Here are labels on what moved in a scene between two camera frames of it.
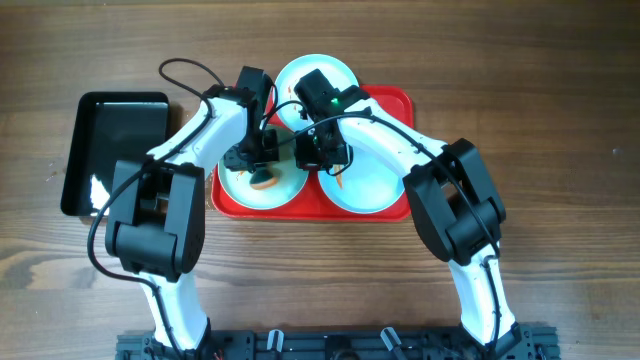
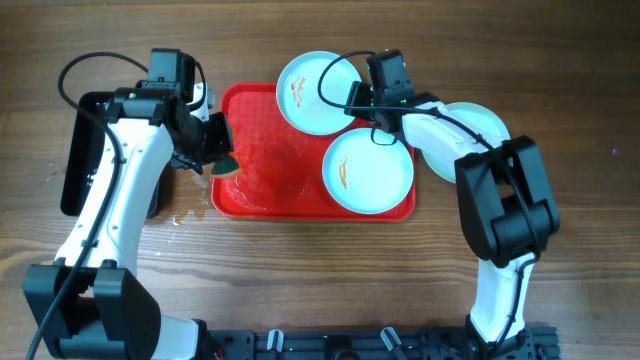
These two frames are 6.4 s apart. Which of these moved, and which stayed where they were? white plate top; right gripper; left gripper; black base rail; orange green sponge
Moved: orange green sponge; right gripper; left gripper
Stayed: black base rail; white plate top
